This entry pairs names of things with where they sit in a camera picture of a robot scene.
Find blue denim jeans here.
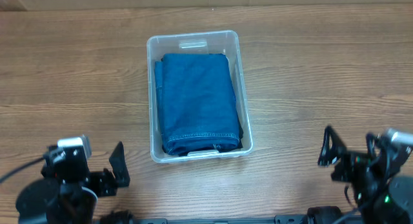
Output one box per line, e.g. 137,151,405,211
154,54,243,156

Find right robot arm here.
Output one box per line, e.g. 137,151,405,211
311,126,412,223

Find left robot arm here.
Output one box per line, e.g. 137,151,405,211
15,136,130,223

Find clear plastic storage bin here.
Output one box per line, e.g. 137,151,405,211
146,30,254,163

